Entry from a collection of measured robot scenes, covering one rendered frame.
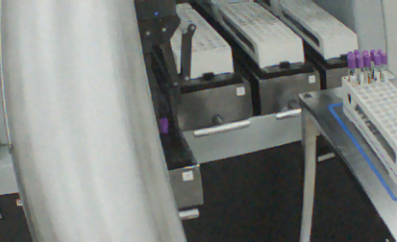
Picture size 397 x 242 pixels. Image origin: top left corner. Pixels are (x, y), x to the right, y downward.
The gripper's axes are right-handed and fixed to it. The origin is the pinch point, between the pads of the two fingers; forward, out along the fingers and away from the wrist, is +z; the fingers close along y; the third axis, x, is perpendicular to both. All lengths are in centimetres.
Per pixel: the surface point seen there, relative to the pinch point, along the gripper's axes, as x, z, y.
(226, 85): -11.6, 3.7, -13.1
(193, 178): 13.3, 5.6, -1.1
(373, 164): 28.9, 2.4, -26.6
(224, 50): -15.0, -1.9, -14.3
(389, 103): 21.5, -3.5, -34.2
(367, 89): 15.4, -3.7, -32.0
